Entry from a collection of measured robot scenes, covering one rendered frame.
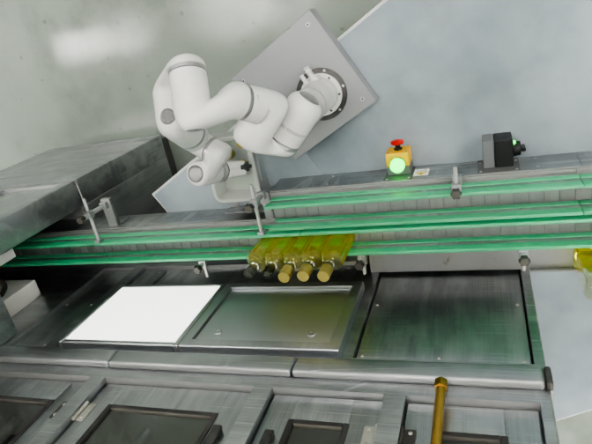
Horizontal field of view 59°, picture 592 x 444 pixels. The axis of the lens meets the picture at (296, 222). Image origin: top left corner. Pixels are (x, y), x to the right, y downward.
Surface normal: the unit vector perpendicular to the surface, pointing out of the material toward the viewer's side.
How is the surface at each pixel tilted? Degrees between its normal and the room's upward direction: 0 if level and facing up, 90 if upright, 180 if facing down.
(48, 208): 90
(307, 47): 2
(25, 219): 90
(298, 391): 0
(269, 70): 2
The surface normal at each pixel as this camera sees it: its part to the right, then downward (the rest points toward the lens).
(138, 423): -0.19, -0.91
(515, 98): -0.30, 0.41
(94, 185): 0.94, -0.05
